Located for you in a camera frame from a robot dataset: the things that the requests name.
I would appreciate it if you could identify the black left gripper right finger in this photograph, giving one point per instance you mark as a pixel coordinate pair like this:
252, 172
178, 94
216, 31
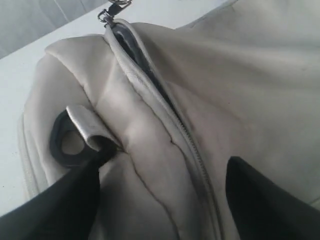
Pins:
263, 211

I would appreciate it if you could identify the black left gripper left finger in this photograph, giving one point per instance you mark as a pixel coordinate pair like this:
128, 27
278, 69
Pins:
65, 211

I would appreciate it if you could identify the cream duffel bag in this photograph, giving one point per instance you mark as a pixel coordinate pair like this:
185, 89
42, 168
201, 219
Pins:
177, 104

